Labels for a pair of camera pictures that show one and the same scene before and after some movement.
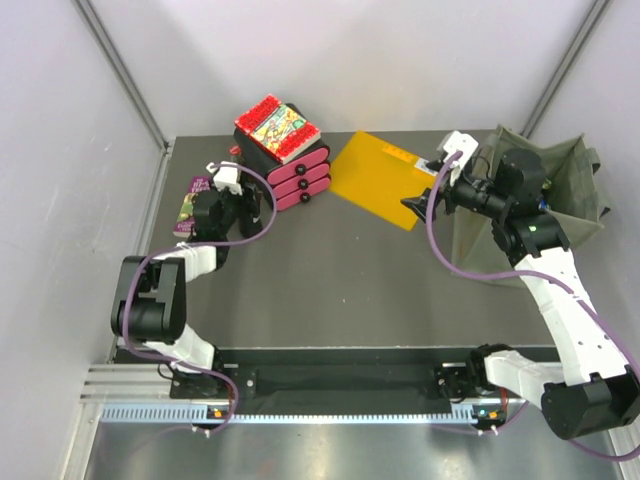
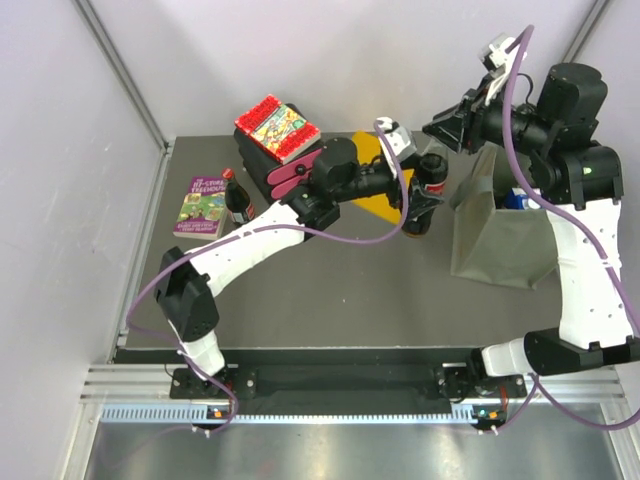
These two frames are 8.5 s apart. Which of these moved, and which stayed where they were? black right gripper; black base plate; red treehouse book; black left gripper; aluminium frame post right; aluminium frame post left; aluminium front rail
Moved: black left gripper; black right gripper
Stayed: aluminium frame post right; red treehouse book; aluminium frame post left; black base plate; aluminium front rail
